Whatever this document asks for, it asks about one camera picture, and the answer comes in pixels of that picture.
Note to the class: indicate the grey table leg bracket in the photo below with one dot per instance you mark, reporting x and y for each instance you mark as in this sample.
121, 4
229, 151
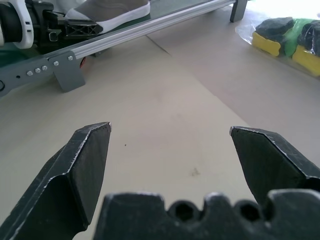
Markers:
67, 72

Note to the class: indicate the aluminium table frame rail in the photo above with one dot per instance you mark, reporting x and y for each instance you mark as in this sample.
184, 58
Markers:
140, 30

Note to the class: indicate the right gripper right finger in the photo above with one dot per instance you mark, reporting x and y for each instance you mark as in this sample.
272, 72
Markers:
270, 162

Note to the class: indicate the grey table leg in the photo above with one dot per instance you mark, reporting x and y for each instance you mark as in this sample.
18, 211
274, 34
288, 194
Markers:
238, 10

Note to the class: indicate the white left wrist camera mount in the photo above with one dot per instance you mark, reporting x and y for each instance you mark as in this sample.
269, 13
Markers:
23, 22

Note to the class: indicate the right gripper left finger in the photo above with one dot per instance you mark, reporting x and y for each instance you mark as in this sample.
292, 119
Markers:
62, 180

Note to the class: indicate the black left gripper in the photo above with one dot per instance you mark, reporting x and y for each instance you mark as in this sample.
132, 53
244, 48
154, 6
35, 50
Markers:
45, 32

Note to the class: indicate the yellow and black sponge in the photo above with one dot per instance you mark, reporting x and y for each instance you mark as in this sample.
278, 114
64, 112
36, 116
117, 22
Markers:
270, 35
308, 47

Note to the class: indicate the grey shoe with white sole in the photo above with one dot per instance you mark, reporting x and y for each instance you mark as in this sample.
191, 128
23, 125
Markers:
112, 11

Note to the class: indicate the clear plastic bag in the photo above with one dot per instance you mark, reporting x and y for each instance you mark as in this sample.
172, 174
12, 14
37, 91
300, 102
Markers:
282, 45

